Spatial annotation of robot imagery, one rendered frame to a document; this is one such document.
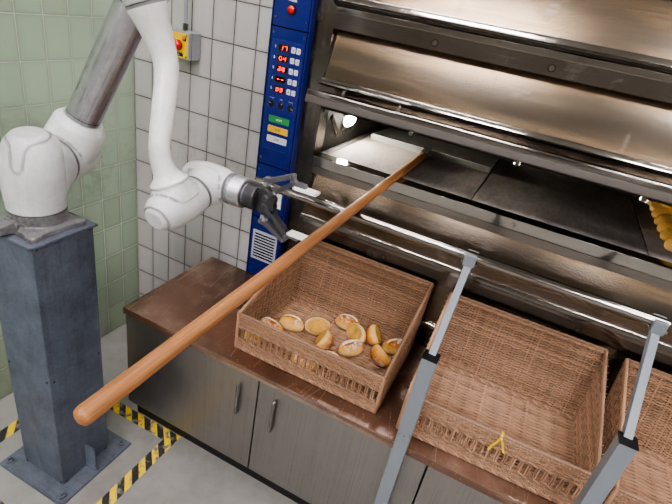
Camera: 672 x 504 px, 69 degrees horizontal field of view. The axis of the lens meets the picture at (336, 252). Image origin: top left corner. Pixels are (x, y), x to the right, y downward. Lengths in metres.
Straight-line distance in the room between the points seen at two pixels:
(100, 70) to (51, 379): 0.96
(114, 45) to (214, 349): 0.99
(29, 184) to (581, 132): 1.56
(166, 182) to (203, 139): 0.90
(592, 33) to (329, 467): 1.56
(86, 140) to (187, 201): 0.46
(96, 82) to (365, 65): 0.84
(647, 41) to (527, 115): 0.34
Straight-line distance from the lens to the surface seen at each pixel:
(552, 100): 1.66
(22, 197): 1.55
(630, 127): 1.67
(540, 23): 1.64
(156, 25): 1.37
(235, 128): 2.07
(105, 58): 1.59
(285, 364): 1.70
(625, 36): 1.64
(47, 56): 2.12
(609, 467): 1.41
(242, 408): 1.85
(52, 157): 1.53
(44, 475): 2.24
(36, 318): 1.69
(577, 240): 1.75
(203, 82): 2.14
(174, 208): 1.29
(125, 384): 0.78
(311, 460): 1.83
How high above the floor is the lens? 1.73
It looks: 28 degrees down
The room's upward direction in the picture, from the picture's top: 11 degrees clockwise
